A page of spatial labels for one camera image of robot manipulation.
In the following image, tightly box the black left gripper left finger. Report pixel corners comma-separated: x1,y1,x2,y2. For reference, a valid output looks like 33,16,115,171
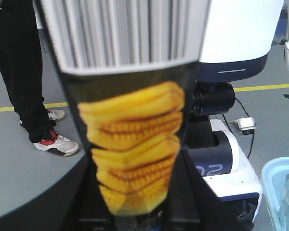
60,162,114,231

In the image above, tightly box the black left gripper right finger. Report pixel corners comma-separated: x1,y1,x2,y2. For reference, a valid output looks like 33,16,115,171
163,150,252,231

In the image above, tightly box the light blue plastic basket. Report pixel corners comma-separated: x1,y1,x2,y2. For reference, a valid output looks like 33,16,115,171
261,157,289,231

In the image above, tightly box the black chips can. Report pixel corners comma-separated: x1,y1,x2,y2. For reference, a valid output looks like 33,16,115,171
37,0,210,231

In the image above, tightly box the white robot wheeled base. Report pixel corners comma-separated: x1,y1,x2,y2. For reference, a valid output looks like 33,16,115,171
182,118,263,225

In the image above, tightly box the person in black clothes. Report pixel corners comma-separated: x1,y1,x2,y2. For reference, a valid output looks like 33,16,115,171
0,0,80,157

